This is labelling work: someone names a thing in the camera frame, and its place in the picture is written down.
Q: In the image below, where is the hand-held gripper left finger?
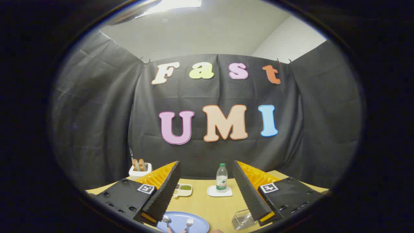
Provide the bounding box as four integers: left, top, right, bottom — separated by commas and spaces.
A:
87, 161, 181, 227

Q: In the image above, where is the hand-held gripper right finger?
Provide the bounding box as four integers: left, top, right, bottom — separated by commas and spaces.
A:
233, 160, 329, 227

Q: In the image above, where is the spoon with red checked handle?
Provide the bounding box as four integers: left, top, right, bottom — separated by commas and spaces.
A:
162, 215, 174, 233

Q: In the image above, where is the fork with red checked handle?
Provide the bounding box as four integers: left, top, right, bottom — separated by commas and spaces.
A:
181, 218, 194, 233

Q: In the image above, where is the white divided dish with beans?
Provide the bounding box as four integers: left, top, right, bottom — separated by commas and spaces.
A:
173, 183, 193, 198

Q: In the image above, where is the clear water bottle green cap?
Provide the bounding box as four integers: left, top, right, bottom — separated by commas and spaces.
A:
216, 163, 228, 193

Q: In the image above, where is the blue round plate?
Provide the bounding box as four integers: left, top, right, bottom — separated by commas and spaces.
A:
156, 211, 210, 233

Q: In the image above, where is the cream toaster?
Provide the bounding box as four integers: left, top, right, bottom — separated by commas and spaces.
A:
129, 163, 152, 180

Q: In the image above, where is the white square coaster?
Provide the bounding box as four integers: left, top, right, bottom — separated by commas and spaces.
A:
207, 185, 233, 197

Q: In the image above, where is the metal wire drainer basket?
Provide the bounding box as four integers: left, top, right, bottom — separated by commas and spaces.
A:
232, 209, 258, 230

